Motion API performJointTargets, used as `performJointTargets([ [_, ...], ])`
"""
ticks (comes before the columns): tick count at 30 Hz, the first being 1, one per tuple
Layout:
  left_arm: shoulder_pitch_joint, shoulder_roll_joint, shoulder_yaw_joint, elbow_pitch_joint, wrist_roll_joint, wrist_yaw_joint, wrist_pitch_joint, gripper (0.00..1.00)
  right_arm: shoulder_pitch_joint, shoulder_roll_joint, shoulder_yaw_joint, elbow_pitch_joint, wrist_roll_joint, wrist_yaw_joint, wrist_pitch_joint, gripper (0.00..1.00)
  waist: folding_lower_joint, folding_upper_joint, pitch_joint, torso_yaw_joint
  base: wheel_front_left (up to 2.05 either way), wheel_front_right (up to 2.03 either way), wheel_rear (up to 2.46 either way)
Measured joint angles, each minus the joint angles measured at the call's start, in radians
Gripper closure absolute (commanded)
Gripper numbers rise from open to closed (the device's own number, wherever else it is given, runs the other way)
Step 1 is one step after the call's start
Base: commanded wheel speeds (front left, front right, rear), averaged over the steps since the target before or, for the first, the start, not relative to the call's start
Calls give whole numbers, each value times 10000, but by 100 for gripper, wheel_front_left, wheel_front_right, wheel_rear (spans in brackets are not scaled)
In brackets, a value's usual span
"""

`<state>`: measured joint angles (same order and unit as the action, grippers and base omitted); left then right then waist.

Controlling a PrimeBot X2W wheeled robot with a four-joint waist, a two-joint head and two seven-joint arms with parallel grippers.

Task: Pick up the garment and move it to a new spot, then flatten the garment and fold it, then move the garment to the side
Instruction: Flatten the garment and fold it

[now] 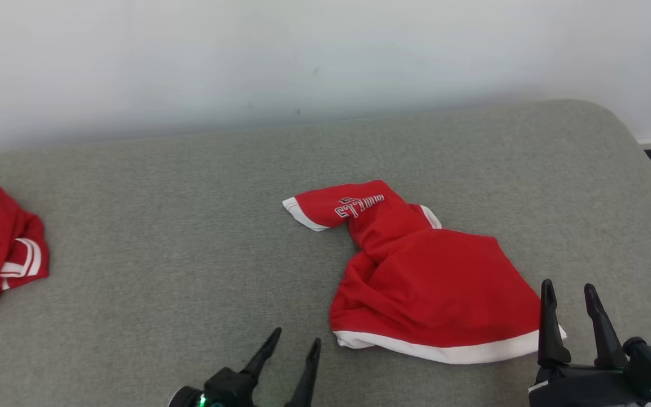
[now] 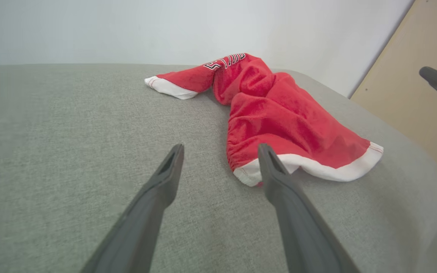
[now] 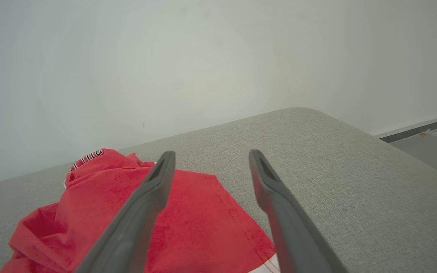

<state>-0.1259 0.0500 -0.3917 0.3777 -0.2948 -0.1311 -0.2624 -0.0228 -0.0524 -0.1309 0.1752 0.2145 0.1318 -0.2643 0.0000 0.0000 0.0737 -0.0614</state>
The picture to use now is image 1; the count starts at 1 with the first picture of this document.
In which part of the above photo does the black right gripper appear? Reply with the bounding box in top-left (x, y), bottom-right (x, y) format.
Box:
top-left (529, 279), bottom-right (651, 407)

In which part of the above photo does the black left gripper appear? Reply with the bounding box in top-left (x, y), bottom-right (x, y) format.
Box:
top-left (168, 327), bottom-right (322, 407)

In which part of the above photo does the red shorts white hem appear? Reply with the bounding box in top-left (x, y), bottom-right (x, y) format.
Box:
top-left (282, 179), bottom-right (567, 365)

